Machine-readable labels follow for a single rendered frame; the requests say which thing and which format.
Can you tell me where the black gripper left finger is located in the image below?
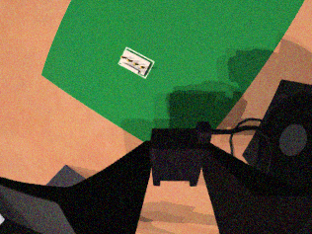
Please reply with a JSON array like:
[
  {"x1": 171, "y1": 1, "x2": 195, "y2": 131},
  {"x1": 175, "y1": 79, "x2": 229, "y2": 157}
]
[{"x1": 0, "y1": 141, "x2": 152, "y2": 234}]

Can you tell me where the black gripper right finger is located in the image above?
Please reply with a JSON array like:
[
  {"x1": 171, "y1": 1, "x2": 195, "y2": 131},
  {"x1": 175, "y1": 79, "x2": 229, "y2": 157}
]
[{"x1": 201, "y1": 143, "x2": 312, "y2": 234}]

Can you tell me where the green circuit board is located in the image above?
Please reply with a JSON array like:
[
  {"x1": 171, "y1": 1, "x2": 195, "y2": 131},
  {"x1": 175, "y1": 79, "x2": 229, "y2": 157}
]
[{"x1": 41, "y1": 0, "x2": 304, "y2": 143}]

